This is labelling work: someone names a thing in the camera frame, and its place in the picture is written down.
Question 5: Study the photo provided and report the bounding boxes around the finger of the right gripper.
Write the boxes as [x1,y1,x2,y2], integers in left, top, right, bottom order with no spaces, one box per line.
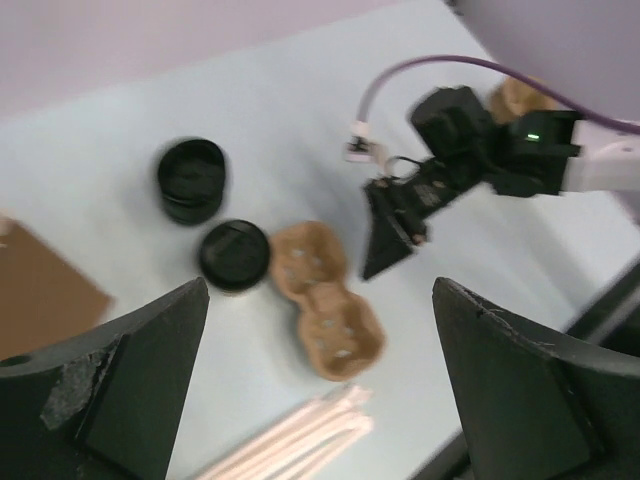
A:
[361,192,418,280]

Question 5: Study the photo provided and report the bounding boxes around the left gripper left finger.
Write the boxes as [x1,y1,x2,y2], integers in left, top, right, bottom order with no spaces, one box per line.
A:
[1,278,209,479]

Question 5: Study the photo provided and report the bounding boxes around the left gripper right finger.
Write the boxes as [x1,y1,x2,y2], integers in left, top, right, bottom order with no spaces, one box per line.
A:
[431,277,640,480]

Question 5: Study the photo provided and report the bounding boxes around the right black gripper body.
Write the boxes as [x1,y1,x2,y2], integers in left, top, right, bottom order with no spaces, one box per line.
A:
[364,159,480,245]

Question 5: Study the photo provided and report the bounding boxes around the single brown cup carrier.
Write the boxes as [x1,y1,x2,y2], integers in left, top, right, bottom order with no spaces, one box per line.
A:
[269,221,386,382]

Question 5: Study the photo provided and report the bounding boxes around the brown paper bag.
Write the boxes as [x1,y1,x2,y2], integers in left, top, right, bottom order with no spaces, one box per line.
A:
[1,216,111,360]

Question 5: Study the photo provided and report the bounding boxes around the black cup lid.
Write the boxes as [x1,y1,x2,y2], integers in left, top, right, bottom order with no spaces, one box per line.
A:
[197,219,271,294]

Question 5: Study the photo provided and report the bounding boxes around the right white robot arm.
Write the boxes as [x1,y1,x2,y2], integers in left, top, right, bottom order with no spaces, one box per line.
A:
[360,86,639,281]

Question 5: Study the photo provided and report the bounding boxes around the white wrapped straws bundle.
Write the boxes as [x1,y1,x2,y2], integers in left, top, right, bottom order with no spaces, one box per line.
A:
[199,385,374,480]

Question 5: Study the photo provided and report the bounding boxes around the stack of black lids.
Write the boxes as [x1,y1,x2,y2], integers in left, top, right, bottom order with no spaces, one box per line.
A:
[156,137,227,226]

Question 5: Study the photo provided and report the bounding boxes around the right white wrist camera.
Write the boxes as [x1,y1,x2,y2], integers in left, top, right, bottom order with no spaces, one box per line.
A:
[345,120,388,167]

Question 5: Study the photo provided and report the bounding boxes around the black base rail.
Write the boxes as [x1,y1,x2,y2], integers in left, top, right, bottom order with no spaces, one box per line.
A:
[399,264,640,480]

